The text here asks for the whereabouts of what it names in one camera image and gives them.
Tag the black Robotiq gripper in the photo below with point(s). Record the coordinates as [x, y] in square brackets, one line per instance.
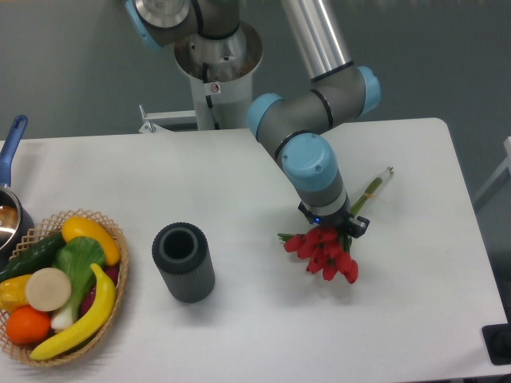
[341, 218]

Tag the red tulip bouquet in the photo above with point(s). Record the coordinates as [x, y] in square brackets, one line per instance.
[327, 250]

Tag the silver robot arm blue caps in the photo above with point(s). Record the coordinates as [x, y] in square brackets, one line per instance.
[219, 53]

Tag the dark grey ribbed vase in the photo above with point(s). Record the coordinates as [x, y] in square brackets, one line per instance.
[181, 254]

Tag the black device at table edge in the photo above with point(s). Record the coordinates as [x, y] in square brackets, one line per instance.
[497, 343]

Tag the dark red vegetable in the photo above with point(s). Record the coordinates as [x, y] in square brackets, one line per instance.
[113, 273]

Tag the yellow banana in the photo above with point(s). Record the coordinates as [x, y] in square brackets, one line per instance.
[85, 327]

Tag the green bok choy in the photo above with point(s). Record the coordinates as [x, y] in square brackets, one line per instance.
[74, 259]

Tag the yellow squash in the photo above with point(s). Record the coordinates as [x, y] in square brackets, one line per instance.
[78, 226]

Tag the woven wicker basket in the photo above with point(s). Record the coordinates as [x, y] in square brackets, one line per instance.
[46, 227]

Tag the beige round disc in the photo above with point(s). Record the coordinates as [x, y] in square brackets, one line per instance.
[48, 289]

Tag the dark green cucumber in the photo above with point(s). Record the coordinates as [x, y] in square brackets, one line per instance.
[38, 256]

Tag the orange fruit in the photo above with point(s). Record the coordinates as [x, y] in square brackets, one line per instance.
[27, 326]

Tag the yellow bell pepper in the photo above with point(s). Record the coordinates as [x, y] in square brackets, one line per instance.
[13, 293]

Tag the white frame at right edge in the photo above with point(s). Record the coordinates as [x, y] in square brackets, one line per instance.
[495, 182]

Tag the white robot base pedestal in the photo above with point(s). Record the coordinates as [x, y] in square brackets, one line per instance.
[217, 105]

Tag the blue handled saucepan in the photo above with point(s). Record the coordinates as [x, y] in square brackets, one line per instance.
[15, 220]

